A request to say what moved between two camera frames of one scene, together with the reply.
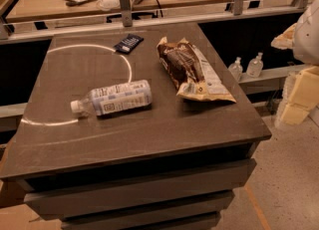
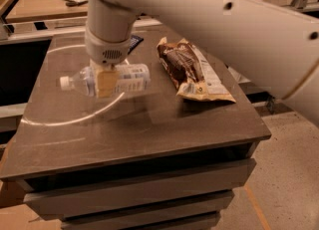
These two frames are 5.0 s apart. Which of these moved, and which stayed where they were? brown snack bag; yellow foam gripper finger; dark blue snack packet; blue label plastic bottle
Moved: blue label plastic bottle; yellow foam gripper finger
Stayed: brown snack bag; dark blue snack packet
